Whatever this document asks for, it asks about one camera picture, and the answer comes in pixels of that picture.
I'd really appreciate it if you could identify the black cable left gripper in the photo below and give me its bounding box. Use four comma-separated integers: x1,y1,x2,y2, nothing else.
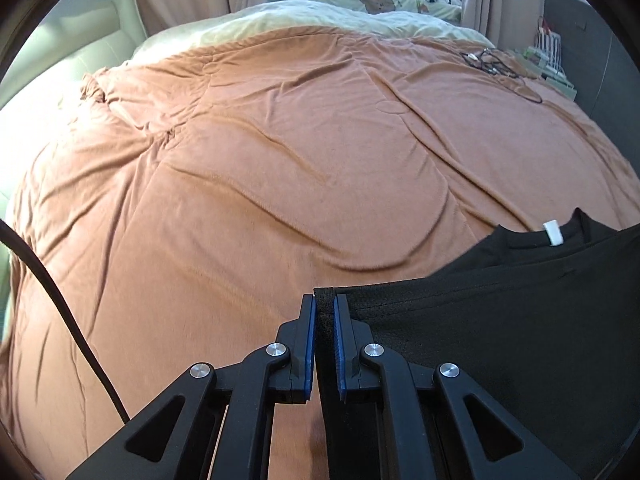
0,219,132,425

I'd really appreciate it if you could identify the orange-brown bed blanket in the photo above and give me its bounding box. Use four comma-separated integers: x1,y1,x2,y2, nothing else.
10,26,639,479

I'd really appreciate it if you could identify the tangled black cable on bed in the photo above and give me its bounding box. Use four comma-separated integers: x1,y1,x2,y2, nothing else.
459,46,545,105

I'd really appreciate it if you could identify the black mesh t-shirt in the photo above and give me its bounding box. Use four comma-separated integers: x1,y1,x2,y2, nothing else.
314,210,639,479

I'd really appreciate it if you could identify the cream padded headboard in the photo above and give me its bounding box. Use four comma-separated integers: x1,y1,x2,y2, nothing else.
1,0,146,104

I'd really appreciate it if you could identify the cream yellow duvet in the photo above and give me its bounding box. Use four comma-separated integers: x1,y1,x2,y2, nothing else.
130,0,492,65

